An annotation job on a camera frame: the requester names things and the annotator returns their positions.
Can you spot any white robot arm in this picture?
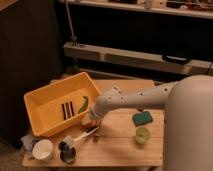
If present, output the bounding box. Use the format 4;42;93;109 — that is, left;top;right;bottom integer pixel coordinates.
90;75;213;171

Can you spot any light green cup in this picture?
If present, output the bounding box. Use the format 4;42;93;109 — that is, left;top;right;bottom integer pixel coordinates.
135;127;151;145

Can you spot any dark metal cup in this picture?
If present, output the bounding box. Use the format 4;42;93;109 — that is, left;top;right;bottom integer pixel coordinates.
60;147;76;164

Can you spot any white paper cup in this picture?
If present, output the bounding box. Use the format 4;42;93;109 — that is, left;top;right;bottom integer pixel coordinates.
32;139;54;161

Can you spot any green pepper in bin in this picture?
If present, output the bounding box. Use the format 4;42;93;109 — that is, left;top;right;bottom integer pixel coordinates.
78;96;89;113

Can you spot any black striped item in bin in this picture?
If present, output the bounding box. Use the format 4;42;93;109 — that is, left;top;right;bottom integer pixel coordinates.
62;102;75;119

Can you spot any yellow plastic bin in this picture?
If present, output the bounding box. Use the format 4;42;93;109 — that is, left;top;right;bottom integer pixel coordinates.
24;72;100;137

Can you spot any green sponge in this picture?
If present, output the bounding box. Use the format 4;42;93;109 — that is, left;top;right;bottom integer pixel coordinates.
132;111;153;126

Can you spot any grey vertical pole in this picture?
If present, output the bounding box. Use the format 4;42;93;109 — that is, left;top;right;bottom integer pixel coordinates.
65;0;77;46

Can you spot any upper white shelf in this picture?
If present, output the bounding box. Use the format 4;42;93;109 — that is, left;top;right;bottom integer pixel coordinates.
59;0;213;19

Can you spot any dish brush white handle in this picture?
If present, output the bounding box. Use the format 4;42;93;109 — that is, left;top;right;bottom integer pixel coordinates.
58;126;99;151

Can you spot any grey metal shelf rail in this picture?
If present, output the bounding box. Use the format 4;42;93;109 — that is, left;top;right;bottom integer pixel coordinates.
63;42;213;76

